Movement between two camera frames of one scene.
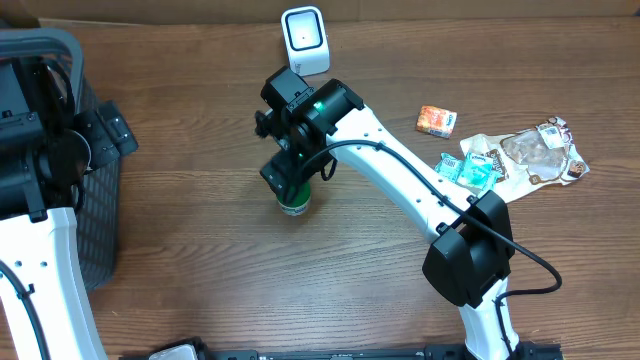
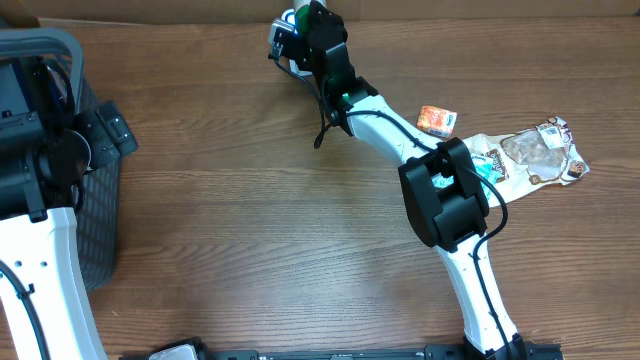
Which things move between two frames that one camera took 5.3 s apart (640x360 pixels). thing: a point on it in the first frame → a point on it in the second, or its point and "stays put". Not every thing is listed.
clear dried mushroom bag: [547, 153] stays put
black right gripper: [288, 165] → [327, 16]
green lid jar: [299, 202] → [304, 19]
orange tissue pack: [436, 120] stays put
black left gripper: [111, 148] stays put
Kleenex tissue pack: [478, 173] stays put
